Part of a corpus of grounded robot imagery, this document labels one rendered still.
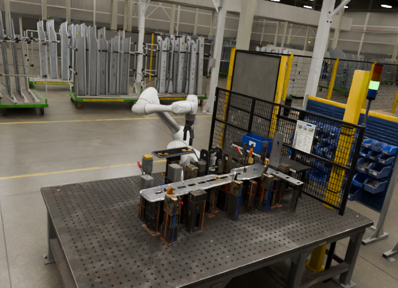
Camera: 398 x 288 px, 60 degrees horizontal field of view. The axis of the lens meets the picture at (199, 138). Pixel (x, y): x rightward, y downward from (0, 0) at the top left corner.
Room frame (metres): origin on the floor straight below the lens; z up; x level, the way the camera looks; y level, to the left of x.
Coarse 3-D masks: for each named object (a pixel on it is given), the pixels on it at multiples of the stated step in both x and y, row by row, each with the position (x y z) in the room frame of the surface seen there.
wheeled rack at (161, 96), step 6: (144, 48) 10.49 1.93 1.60; (150, 48) 10.59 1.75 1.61; (156, 54) 9.84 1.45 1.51; (198, 54) 10.89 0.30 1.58; (204, 54) 11.15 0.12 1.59; (210, 54) 10.91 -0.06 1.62; (156, 60) 9.83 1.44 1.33; (156, 66) 9.84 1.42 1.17; (168, 72) 11.10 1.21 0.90; (168, 78) 11.14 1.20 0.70; (162, 96) 10.07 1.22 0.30; (168, 96) 10.21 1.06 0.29; (174, 96) 10.33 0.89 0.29; (180, 96) 10.46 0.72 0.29; (186, 96) 10.58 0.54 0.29; (198, 96) 10.86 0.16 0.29
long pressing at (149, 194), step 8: (240, 168) 2.98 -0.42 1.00; (248, 168) 3.00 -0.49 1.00; (256, 168) 3.03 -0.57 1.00; (208, 176) 2.71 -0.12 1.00; (216, 176) 2.73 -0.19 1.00; (224, 176) 2.76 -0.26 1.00; (232, 176) 2.77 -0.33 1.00; (240, 176) 2.79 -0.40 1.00; (248, 176) 2.81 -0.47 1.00; (256, 176) 2.84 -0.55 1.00; (168, 184) 2.45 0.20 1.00; (176, 184) 2.47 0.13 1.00; (184, 184) 2.49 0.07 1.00; (200, 184) 2.52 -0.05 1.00; (208, 184) 2.54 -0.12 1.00; (216, 184) 2.56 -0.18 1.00; (144, 192) 2.27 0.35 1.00; (152, 192) 2.29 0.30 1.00; (176, 192) 2.34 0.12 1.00; (184, 192) 2.35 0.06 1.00; (152, 200) 2.17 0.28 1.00; (160, 200) 2.19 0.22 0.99
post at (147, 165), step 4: (144, 160) 2.58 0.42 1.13; (148, 160) 2.58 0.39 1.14; (152, 160) 2.60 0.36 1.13; (144, 164) 2.58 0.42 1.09; (148, 164) 2.58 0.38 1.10; (152, 164) 2.60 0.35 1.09; (144, 168) 2.58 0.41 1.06; (148, 168) 2.58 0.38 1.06; (152, 168) 2.61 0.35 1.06; (148, 172) 2.59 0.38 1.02
